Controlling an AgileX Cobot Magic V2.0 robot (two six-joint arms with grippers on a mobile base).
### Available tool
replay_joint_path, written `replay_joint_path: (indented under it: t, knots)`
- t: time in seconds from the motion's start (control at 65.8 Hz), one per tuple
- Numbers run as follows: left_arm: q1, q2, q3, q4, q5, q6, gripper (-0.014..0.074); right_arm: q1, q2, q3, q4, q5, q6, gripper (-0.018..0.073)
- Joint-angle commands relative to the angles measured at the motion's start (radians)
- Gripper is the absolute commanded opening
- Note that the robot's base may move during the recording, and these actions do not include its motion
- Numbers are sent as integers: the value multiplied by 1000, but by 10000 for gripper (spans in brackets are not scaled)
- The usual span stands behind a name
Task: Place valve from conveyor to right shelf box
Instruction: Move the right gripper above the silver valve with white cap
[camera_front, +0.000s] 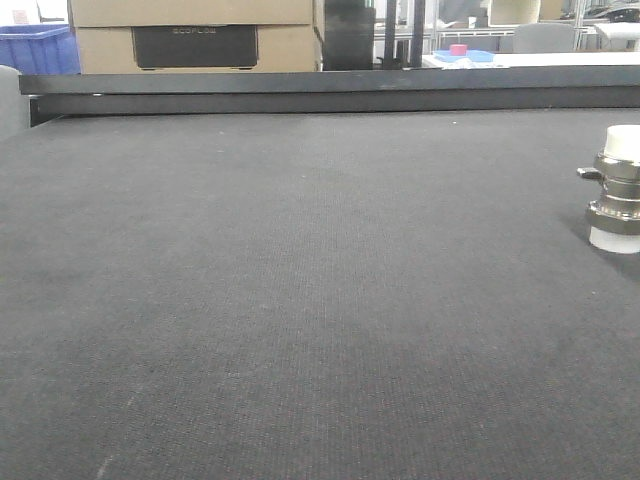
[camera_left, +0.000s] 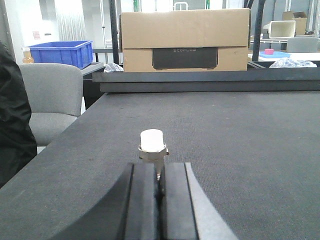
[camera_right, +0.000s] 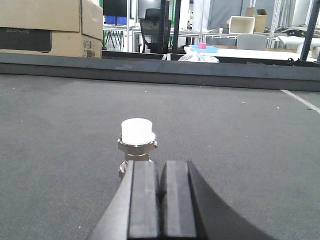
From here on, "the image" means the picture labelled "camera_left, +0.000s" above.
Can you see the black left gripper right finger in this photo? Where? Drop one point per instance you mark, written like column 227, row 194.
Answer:
column 186, row 213

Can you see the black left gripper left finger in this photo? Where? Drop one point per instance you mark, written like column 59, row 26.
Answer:
column 128, row 211

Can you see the white capped metal valve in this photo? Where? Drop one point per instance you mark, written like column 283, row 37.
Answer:
column 152, row 149

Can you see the large Ecoflow cardboard box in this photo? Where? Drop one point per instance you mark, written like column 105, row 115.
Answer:
column 185, row 41

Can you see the white open box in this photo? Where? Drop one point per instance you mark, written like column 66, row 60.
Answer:
column 281, row 29

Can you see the small open cardboard box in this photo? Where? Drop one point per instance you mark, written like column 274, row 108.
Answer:
column 300, row 19

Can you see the black jacket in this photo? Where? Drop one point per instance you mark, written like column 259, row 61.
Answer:
column 17, row 143

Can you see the grey fabric chair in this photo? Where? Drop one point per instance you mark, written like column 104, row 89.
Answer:
column 55, row 92

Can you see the crumpled plastic bag left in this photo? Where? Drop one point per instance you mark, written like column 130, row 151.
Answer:
column 113, row 67

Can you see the crumpled plastic bag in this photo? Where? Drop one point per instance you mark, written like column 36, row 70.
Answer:
column 292, row 63
column 113, row 67

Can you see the blue plastic crate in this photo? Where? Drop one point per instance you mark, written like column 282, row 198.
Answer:
column 78, row 53

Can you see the crumpled plastic bag right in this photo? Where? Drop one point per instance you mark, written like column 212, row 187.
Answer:
column 292, row 63

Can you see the pink tape roll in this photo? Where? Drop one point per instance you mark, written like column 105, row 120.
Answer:
column 269, row 51

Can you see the light blue tray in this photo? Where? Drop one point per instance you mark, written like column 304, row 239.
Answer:
column 275, row 55

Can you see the amber jar with lid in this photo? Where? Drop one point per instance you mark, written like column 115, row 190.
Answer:
column 27, row 56

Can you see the distant grey chair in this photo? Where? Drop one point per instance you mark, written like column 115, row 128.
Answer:
column 303, row 44

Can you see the black conveyor end rail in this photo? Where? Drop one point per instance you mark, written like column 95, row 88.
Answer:
column 256, row 80

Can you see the black vertical post left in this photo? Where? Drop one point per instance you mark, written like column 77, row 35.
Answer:
column 114, row 31

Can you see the black vertical post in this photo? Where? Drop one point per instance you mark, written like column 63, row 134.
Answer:
column 114, row 31
column 258, row 30

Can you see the black vertical post right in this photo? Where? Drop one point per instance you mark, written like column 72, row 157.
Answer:
column 258, row 30

